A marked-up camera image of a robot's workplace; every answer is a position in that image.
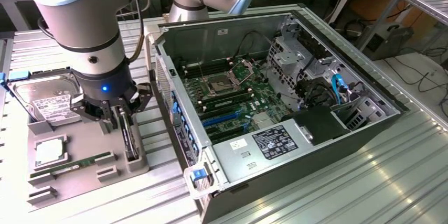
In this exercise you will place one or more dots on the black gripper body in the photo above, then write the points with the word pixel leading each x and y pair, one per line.
pixel 104 85

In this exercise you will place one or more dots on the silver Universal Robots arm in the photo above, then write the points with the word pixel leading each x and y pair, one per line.
pixel 80 22

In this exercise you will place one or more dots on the silver hard disk drive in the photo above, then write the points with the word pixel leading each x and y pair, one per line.
pixel 39 98

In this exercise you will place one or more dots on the silver CPU chip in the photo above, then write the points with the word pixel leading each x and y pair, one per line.
pixel 50 153

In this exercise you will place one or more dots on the thin locking lever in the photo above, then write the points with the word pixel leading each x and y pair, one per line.
pixel 202 69

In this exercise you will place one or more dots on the grey parts rack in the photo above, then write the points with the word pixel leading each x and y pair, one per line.
pixel 87 163

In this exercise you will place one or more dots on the green RAM stick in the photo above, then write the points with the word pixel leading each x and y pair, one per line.
pixel 227 102
pixel 74 163

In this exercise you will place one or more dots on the CPU socket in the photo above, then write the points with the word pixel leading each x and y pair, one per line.
pixel 222 85

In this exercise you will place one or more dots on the blue expansion slot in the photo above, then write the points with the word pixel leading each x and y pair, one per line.
pixel 220 119

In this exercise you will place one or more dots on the metal socket cover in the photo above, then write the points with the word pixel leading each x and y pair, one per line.
pixel 242 72

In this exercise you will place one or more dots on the green motherboard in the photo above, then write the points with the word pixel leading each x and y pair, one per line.
pixel 252 103

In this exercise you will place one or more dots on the blue case latch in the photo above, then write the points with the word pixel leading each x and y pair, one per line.
pixel 196 174

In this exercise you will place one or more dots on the small silver heat sink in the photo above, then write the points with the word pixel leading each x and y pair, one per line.
pixel 263 120

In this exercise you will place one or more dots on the grey power supply unit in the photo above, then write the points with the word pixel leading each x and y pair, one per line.
pixel 244 153

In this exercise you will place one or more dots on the metal disk bay cage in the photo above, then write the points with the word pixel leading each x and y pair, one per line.
pixel 291 61

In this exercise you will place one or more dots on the open black PC case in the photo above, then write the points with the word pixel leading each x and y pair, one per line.
pixel 280 171

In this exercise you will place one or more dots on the black grey equipment box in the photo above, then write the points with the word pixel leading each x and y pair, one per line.
pixel 387 41

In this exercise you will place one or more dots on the blue plastic disk bracket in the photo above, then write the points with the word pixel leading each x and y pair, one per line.
pixel 18 75

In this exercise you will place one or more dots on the black plastic air duct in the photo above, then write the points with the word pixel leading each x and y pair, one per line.
pixel 319 125

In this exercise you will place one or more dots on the aluminium profile frame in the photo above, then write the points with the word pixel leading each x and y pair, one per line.
pixel 420 1

